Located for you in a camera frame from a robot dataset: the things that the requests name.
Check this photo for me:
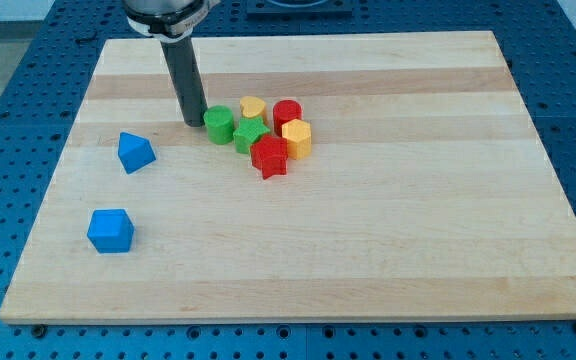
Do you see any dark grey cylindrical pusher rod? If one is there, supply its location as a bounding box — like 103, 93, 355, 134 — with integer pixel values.
161, 36, 207, 127

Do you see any blue triangle block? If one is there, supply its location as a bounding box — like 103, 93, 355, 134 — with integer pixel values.
117, 132, 156, 174

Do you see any green cylinder block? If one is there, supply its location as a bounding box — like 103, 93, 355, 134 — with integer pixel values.
203, 105, 234, 145

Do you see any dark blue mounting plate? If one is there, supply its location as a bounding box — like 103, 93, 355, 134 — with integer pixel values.
245, 0, 354, 19

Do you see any yellow heart block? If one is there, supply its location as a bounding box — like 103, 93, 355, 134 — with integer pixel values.
239, 96, 267, 124

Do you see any green star block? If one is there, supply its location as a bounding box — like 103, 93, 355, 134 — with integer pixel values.
233, 118, 270, 154

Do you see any red cylinder block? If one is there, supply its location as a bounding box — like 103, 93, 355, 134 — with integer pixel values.
272, 99, 303, 137

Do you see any red star block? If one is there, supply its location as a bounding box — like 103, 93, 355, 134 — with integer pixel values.
250, 134, 288, 179

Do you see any yellow hexagon block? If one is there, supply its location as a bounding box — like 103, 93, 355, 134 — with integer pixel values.
282, 119, 312, 160

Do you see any blue cube block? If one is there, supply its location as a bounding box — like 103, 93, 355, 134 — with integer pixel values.
87, 209, 134, 253

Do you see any light wooden board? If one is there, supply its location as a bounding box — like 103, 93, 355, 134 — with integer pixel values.
0, 31, 576, 325

